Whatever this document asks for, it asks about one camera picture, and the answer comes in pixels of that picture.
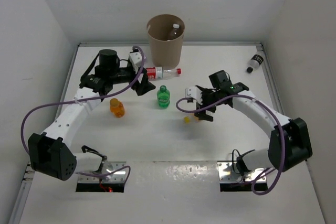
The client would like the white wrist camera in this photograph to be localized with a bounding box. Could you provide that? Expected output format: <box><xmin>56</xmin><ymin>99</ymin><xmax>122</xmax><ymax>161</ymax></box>
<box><xmin>185</xmin><ymin>86</ymin><xmax>203</xmax><ymax>110</ymax></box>
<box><xmin>128</xmin><ymin>51</ymin><xmax>142</xmax><ymax>72</ymax></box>

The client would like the red label clear bottle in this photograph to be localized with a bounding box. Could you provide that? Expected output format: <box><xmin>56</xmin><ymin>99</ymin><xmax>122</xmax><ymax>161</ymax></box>
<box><xmin>146</xmin><ymin>67</ymin><xmax>182</xmax><ymax>80</ymax></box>

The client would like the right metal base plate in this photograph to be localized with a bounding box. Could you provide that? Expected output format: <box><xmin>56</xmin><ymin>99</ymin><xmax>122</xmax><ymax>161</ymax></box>
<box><xmin>217</xmin><ymin>161</ymin><xmax>265</xmax><ymax>185</ymax></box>

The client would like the black label clear bottle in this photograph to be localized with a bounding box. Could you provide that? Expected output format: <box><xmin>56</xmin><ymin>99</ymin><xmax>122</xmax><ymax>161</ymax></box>
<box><xmin>246</xmin><ymin>51</ymin><xmax>265</xmax><ymax>73</ymax></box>

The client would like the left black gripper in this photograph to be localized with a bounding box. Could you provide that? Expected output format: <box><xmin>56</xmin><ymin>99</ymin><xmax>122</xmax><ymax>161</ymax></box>
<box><xmin>109</xmin><ymin>64</ymin><xmax>155</xmax><ymax>95</ymax></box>

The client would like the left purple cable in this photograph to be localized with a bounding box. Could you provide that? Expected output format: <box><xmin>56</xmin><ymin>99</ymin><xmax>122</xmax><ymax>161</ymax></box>
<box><xmin>20</xmin><ymin>46</ymin><xmax>145</xmax><ymax>179</ymax></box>

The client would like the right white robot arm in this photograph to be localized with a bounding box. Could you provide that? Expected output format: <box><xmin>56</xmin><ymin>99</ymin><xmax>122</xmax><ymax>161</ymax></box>
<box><xmin>185</xmin><ymin>70</ymin><xmax>313</xmax><ymax>176</ymax></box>

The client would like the clear bottle yellow cap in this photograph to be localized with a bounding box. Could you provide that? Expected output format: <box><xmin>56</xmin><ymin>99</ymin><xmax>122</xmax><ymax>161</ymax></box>
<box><xmin>183</xmin><ymin>115</ymin><xmax>199</xmax><ymax>124</ymax></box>

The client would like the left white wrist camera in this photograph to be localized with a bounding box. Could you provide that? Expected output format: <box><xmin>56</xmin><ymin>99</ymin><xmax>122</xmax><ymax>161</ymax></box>
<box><xmin>128</xmin><ymin>51</ymin><xmax>142</xmax><ymax>72</ymax></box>

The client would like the orange juice bottle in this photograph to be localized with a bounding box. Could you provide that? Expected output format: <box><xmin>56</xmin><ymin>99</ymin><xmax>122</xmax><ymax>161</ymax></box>
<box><xmin>110</xmin><ymin>98</ymin><xmax>125</xmax><ymax>118</ymax></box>

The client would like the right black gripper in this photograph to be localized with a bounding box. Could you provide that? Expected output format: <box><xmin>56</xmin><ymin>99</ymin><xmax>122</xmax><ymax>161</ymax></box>
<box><xmin>194</xmin><ymin>87</ymin><xmax>222</xmax><ymax>121</ymax></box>

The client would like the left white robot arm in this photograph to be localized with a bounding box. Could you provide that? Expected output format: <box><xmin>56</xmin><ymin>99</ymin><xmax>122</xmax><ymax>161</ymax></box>
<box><xmin>27</xmin><ymin>46</ymin><xmax>155</xmax><ymax>181</ymax></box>

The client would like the green plastic bottle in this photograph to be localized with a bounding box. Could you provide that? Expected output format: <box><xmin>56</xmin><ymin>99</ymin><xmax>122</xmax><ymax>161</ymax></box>
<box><xmin>156</xmin><ymin>85</ymin><xmax>170</xmax><ymax>109</ymax></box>

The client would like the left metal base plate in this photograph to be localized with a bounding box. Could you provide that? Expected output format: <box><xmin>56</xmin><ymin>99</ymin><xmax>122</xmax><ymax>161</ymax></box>
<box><xmin>77</xmin><ymin>162</ymin><xmax>130</xmax><ymax>185</ymax></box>

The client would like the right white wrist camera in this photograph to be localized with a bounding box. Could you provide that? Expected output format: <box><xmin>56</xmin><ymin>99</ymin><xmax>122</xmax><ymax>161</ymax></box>
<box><xmin>185</xmin><ymin>86</ymin><xmax>203</xmax><ymax>110</ymax></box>

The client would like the metal base plate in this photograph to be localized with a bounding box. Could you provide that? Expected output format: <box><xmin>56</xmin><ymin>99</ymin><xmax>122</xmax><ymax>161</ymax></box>
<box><xmin>217</xmin><ymin>161</ymin><xmax>265</xmax><ymax>185</ymax></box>
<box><xmin>77</xmin><ymin>162</ymin><xmax>130</xmax><ymax>185</ymax></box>

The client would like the brown plastic bin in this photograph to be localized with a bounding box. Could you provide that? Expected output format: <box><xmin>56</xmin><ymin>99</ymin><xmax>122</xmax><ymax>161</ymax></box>
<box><xmin>146</xmin><ymin>14</ymin><xmax>185</xmax><ymax>69</ymax></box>

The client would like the blue label clear bottle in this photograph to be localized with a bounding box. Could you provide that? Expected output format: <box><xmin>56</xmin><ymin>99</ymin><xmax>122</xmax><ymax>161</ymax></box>
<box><xmin>167</xmin><ymin>24</ymin><xmax>181</xmax><ymax>41</ymax></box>

